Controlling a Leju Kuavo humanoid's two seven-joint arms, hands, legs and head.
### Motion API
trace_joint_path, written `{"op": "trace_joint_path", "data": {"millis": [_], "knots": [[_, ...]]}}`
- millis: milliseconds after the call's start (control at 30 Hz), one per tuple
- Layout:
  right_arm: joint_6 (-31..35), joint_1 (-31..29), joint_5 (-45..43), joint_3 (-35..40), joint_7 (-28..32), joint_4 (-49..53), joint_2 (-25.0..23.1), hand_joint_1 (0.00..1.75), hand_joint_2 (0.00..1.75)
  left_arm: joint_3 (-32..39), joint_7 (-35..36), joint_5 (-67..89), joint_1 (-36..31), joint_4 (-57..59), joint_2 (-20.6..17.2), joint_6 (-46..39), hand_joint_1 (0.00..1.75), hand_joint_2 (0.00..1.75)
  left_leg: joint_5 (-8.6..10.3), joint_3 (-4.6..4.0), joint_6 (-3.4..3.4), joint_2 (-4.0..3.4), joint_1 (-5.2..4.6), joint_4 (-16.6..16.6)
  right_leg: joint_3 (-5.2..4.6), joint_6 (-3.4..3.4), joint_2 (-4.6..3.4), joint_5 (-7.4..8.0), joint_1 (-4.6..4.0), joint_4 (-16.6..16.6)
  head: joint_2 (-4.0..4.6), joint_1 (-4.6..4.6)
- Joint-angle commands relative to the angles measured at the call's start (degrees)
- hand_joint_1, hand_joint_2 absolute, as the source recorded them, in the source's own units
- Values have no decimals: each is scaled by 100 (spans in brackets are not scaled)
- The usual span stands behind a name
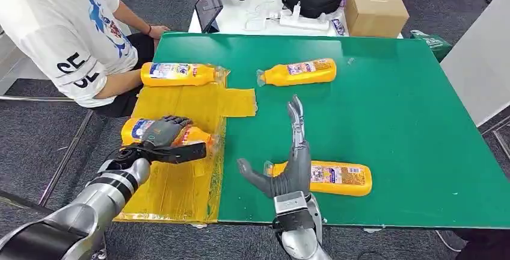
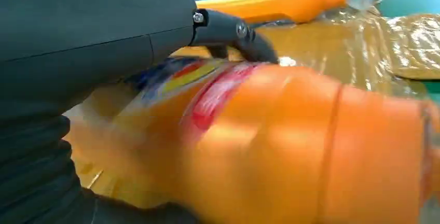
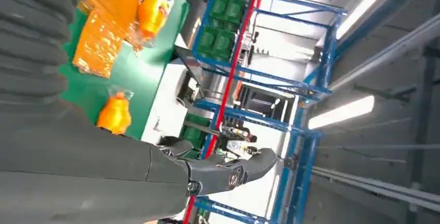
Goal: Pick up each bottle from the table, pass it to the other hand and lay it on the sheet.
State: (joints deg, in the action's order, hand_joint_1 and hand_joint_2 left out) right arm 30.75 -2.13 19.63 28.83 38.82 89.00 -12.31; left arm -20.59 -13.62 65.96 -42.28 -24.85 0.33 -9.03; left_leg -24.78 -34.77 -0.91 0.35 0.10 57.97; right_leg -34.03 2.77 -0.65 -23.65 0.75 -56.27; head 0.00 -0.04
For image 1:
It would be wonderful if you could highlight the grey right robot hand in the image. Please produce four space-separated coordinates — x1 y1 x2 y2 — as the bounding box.
237 94 313 199

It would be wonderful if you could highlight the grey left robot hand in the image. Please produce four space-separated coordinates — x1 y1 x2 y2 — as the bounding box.
137 115 207 166

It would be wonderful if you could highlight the orange drink bottle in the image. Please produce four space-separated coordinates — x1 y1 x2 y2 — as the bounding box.
263 160 373 197
140 61 228 88
256 58 337 88
120 117 214 147

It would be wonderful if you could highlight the yellow plastic sheet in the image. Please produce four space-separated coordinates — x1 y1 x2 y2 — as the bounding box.
114 66 258 224

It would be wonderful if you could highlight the person's left hand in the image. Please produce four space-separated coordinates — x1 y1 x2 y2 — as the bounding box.
148 25 171 40

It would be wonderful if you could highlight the green table mat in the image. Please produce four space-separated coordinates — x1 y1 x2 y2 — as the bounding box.
153 31 510 231

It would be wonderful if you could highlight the black tablet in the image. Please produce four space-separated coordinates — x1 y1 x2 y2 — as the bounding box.
194 0 224 34

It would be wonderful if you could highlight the white power strip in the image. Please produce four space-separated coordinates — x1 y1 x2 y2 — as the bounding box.
278 13 331 32

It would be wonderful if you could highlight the person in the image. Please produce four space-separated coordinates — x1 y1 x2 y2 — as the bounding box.
0 0 171 119

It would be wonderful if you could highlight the small blue wrapper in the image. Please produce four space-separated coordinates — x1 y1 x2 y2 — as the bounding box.
331 19 346 37

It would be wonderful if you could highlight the brown cardboard box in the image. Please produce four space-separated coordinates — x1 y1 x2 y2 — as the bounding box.
344 0 410 39

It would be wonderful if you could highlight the green plastic bag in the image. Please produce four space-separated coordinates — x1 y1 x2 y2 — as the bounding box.
410 29 453 63

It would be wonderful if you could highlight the pale grey panel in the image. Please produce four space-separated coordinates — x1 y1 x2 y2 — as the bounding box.
440 0 510 128

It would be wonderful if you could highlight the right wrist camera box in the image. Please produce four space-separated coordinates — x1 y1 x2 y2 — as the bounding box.
274 191 311 216

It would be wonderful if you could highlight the metal floor rail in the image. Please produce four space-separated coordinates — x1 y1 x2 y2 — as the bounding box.
37 110 95 207

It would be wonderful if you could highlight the white cable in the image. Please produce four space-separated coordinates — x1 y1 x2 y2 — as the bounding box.
245 0 281 32

